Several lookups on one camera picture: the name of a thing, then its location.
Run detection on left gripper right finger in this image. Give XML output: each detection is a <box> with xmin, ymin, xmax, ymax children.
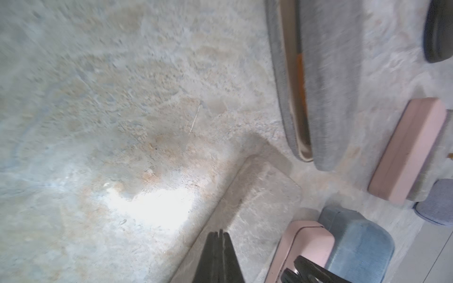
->
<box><xmin>220</xmin><ymin>230</ymin><xmax>245</xmax><ymax>283</ymax></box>

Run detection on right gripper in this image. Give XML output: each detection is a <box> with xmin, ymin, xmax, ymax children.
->
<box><xmin>280</xmin><ymin>256</ymin><xmax>350</xmax><ymax>283</ymax></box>

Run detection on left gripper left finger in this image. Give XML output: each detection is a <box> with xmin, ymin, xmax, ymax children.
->
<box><xmin>192</xmin><ymin>231</ymin><xmax>221</xmax><ymax>283</ymax></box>

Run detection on pink glasses case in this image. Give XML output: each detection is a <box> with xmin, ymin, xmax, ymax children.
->
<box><xmin>265</xmin><ymin>221</ymin><xmax>335</xmax><ymax>283</ymax></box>

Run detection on blue case beige lining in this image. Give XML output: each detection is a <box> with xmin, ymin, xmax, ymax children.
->
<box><xmin>318</xmin><ymin>206</ymin><xmax>395</xmax><ymax>283</ymax></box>

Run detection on mint case yellow glasses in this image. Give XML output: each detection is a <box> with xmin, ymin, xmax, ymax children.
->
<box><xmin>171</xmin><ymin>156</ymin><xmax>302</xmax><ymax>283</ymax></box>

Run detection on pink grey case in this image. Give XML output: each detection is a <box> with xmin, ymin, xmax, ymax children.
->
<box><xmin>368</xmin><ymin>97</ymin><xmax>447</xmax><ymax>205</ymax></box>

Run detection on beige case with glasses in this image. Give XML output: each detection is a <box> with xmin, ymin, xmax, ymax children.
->
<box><xmin>265</xmin><ymin>1</ymin><xmax>364</xmax><ymax>172</ymax></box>

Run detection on grey purple glasses case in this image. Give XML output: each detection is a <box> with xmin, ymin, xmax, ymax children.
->
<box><xmin>414</xmin><ymin>179</ymin><xmax>453</xmax><ymax>227</ymax></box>

